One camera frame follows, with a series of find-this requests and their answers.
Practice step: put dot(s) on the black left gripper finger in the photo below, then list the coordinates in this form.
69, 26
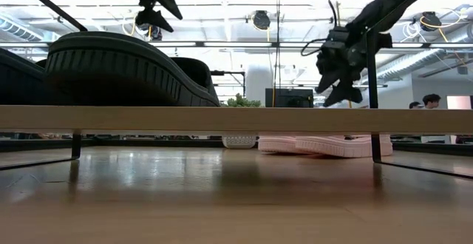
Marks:
151, 17
170, 1

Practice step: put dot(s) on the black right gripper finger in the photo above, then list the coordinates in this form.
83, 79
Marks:
347, 93
330, 79

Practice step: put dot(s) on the pink slide sandal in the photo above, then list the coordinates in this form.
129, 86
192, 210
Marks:
277, 144
340, 148

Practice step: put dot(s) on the black slide sandal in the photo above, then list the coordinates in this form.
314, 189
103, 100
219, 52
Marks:
18, 81
111, 74

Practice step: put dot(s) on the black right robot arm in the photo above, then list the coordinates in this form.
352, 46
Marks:
384, 3

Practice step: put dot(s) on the black control box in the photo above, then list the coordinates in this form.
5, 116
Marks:
288, 98

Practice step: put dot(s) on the black metal stand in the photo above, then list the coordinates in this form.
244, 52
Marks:
218, 72

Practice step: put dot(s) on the green plant in white pot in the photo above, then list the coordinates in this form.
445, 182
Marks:
239, 142

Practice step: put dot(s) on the pink lit screen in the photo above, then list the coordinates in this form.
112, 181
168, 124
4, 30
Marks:
460, 102

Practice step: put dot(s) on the wooden shelf with black frame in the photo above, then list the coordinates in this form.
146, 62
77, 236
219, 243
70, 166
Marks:
236, 120

